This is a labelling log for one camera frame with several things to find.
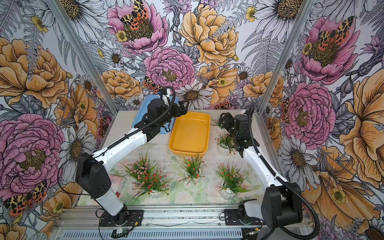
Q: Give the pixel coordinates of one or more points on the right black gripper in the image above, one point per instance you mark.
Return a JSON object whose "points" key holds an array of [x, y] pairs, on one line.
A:
{"points": [[227, 115]]}

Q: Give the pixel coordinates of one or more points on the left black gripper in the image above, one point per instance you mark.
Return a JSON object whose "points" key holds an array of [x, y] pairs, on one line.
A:
{"points": [[184, 110]]}

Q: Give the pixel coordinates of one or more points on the orange flower potted plant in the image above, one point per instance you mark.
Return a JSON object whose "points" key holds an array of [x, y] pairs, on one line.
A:
{"points": [[234, 181], [192, 170]]}

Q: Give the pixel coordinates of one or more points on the pink red potted gypsophila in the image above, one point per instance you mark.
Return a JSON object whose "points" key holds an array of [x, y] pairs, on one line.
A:
{"points": [[149, 180]]}

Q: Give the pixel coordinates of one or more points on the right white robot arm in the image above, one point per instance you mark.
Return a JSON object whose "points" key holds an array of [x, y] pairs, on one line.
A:
{"points": [[282, 202]]}

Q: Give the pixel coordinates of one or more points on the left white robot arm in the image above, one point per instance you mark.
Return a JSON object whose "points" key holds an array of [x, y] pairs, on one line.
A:
{"points": [[92, 172]]}

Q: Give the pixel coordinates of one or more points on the blue lid storage box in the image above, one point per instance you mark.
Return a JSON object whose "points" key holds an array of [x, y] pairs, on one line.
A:
{"points": [[144, 109]]}

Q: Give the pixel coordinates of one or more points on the yellow plastic tray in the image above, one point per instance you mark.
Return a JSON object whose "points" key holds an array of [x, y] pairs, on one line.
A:
{"points": [[190, 134]]}

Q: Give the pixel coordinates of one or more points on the pink white paper card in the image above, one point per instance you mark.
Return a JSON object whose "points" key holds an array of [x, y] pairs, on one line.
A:
{"points": [[117, 184]]}

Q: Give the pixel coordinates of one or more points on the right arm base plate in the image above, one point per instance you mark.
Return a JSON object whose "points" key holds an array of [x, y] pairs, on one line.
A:
{"points": [[233, 217]]}

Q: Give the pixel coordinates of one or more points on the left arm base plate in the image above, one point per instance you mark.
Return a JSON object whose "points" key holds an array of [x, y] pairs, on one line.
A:
{"points": [[125, 218]]}

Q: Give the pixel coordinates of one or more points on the right aluminium corner post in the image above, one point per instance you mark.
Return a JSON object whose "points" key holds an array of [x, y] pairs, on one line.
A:
{"points": [[291, 40]]}

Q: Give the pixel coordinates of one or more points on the aluminium corner post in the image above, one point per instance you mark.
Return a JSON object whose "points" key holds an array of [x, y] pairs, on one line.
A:
{"points": [[75, 40], [291, 40]]}

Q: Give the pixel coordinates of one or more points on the aluminium rail frame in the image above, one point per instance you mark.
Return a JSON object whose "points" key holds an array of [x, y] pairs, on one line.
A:
{"points": [[182, 222]]}

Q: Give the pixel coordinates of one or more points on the left aluminium corner post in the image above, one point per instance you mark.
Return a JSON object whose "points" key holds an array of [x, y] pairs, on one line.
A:
{"points": [[75, 40]]}

